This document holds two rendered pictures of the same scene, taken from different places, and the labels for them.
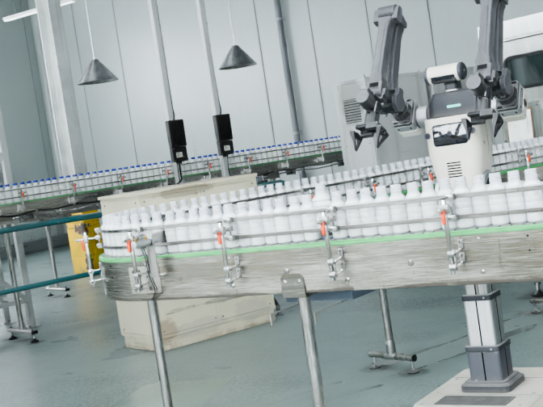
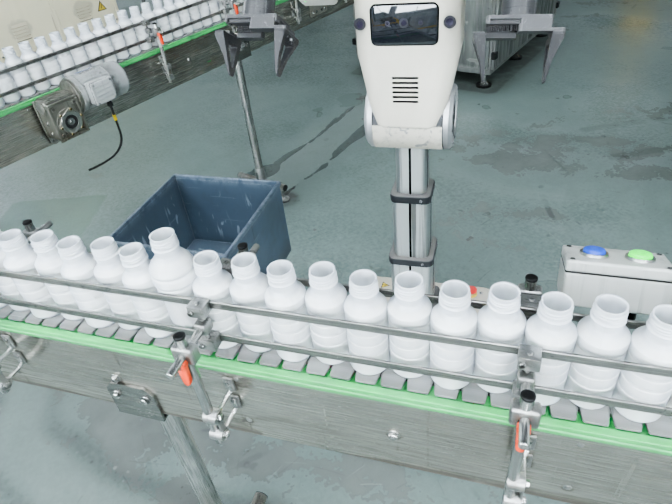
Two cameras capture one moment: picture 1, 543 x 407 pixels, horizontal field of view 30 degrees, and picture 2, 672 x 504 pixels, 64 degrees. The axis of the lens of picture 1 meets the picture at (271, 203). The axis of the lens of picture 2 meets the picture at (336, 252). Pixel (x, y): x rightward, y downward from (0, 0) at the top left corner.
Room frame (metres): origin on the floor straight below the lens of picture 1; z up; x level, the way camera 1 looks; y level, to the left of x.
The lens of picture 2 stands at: (2.91, -0.27, 1.62)
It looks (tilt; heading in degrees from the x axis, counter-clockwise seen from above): 37 degrees down; 346
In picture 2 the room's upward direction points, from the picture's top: 7 degrees counter-clockwise
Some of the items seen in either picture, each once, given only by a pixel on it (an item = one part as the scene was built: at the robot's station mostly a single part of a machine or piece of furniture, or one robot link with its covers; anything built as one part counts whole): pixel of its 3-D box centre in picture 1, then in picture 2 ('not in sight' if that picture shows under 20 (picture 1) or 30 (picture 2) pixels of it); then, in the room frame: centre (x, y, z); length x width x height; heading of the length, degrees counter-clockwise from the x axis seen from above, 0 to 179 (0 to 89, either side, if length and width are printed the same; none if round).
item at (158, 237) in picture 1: (151, 266); not in sight; (3.96, 0.50, 0.96); 0.23 x 0.10 x 0.27; 145
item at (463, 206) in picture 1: (463, 202); (547, 348); (3.28, -0.62, 1.08); 0.06 x 0.06 x 0.17
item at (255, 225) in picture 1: (256, 223); (31, 273); (3.76, 0.07, 1.08); 0.06 x 0.06 x 0.17
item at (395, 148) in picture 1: (391, 172); not in sight; (9.86, -1.20, 0.96); 0.82 x 0.50 x 1.91; 127
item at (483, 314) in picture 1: (487, 340); (413, 296); (4.08, -0.78, 0.45); 0.13 x 0.13 x 0.40; 57
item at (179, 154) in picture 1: (175, 142); not in sight; (9.70, 0.82, 1.55); 0.17 x 0.15 x 0.42; 127
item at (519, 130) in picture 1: (519, 130); not in sight; (7.19, -1.82, 1.22); 0.23 x 0.04 x 0.32; 37
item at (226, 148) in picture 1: (222, 136); not in sight; (10.04, 0.38, 1.55); 0.17 x 0.15 x 0.42; 127
